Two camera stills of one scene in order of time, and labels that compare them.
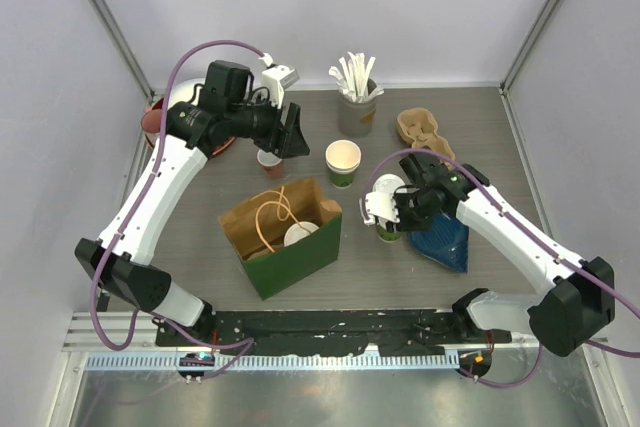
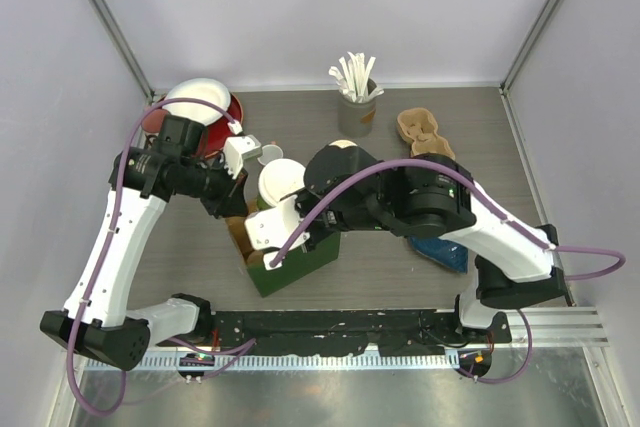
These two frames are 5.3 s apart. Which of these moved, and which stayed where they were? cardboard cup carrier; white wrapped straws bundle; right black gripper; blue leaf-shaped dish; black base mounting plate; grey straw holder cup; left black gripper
Moved: left black gripper; right black gripper
Stayed: cardboard cup carrier; black base mounting plate; grey straw holder cup; white wrapped straws bundle; blue leaf-shaped dish
